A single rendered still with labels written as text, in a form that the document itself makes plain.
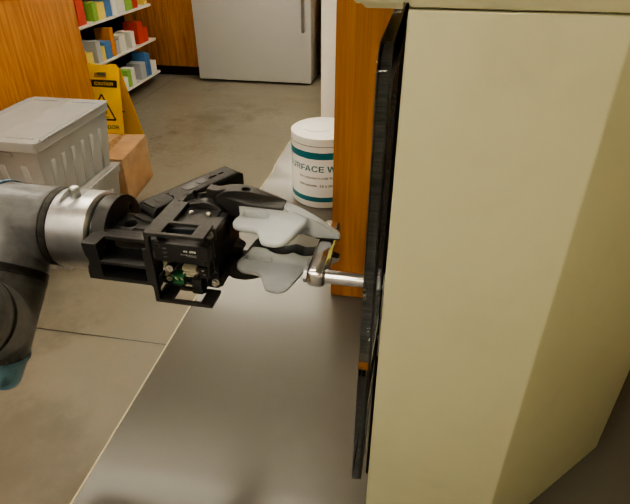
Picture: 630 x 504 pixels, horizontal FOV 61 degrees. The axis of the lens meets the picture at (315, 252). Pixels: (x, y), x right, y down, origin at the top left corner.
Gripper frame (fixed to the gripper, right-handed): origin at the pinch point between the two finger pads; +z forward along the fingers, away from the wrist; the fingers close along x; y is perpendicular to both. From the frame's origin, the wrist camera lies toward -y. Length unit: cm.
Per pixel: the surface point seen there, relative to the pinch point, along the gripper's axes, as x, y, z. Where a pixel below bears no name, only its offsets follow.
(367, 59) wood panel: 10.0, -26.3, 0.1
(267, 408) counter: -26.0, -2.0, -7.4
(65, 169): -73, -156, -147
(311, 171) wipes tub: -18, -54, -13
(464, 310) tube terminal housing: 2.1, 10.5, 11.5
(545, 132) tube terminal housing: 15.0, 10.4, 14.0
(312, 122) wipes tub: -11, -62, -14
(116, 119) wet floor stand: -93, -275, -192
